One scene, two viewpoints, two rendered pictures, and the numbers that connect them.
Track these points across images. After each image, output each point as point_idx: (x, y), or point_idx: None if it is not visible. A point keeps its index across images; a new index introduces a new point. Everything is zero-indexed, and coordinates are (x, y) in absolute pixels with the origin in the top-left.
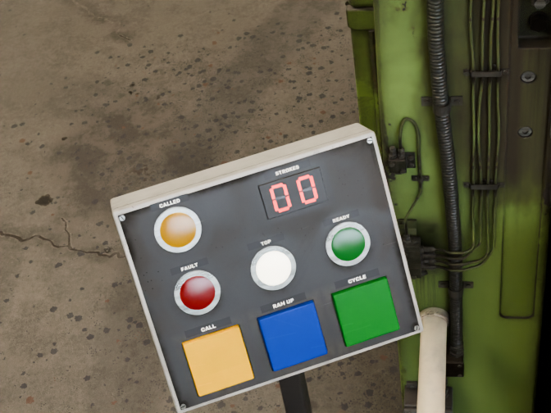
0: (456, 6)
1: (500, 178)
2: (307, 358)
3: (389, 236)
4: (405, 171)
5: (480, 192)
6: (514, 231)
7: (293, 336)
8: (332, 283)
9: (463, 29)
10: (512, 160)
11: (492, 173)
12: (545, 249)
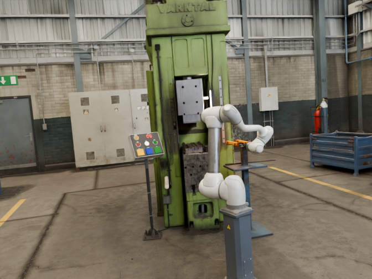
0: (165, 124)
1: (172, 149)
2: (150, 153)
3: (159, 142)
4: None
5: (170, 152)
6: (175, 159)
7: (149, 150)
8: (153, 146)
9: (166, 127)
10: (174, 146)
11: (171, 149)
12: (180, 162)
